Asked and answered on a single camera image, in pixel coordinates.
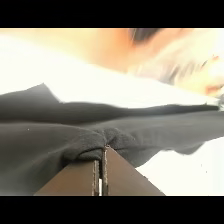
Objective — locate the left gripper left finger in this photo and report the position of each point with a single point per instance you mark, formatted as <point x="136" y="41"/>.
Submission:
<point x="71" y="181"/>

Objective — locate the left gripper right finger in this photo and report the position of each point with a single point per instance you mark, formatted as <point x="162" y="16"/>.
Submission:
<point x="128" y="180"/>

